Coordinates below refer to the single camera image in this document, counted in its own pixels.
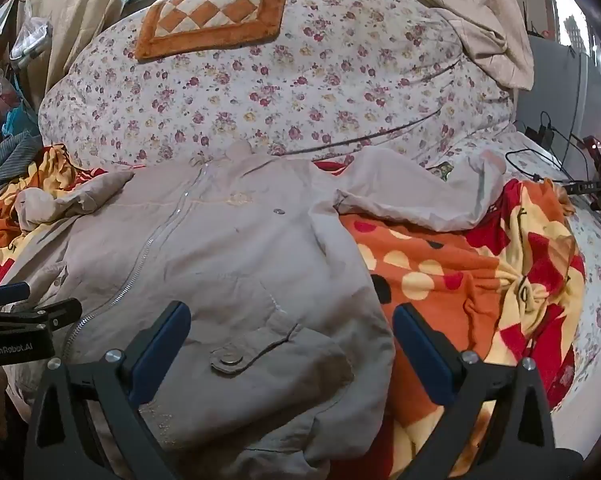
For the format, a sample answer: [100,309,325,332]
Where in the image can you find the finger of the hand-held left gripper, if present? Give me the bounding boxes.
[0,298,84,331]
[0,282,31,308]

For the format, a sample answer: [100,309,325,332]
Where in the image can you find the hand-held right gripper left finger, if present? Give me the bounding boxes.
[24,301,192,480]

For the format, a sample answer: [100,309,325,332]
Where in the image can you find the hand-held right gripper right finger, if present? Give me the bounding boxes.
[391,302,584,480]

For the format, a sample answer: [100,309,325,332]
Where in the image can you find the beige zip jacket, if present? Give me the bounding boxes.
[0,141,506,467]

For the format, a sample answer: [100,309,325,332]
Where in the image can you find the orange red printed blanket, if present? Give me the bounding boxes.
[0,144,589,480]

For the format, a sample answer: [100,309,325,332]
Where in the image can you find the grey striped garment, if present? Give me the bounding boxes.
[0,131,44,206]

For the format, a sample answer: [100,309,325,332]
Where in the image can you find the blue plastic bag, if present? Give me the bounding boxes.
[3,107,38,137]

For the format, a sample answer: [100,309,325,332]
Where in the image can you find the black power strip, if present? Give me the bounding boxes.
[563,179,601,197]

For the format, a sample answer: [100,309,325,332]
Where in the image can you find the clear plastic bag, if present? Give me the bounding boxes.
[9,0,54,69]

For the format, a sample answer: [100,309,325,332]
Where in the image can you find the floral quilt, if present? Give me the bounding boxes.
[38,0,516,168]

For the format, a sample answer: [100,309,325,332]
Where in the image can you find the beige curtain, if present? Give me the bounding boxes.
[353,0,535,92]
[15,0,151,111]

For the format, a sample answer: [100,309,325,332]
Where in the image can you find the grey panel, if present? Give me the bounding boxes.
[515,35,601,137]

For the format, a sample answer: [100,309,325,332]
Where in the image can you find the orange checkered cushion mat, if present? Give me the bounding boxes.
[134,0,294,62]

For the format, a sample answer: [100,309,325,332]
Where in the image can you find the black cables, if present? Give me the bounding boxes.
[505,112,601,183]

